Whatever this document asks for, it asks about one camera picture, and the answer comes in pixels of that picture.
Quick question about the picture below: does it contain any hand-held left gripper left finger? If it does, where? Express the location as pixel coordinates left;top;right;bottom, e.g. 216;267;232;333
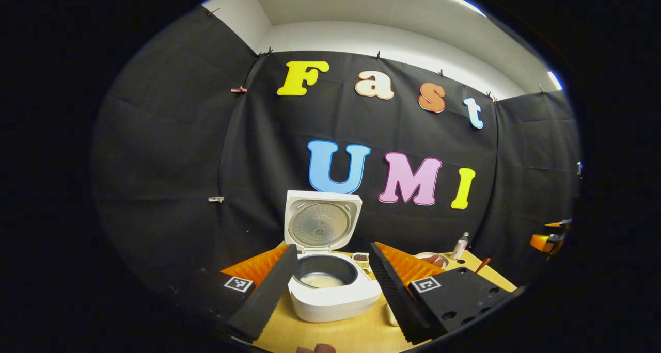
170;244;299;343

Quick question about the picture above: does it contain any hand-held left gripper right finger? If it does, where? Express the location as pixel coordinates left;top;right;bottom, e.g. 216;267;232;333
369;242;525;345

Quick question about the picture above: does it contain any white rice heap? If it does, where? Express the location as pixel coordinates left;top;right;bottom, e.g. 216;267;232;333
300;272;347;288

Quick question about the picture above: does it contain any white rice cooker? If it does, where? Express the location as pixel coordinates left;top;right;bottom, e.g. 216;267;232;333
284;190;383;323

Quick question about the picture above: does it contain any white round plate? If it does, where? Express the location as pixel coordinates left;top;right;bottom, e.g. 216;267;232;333
415;252;450;269

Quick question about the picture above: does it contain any small clear bottle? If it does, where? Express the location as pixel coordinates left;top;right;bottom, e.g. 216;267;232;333
451;232;470;261

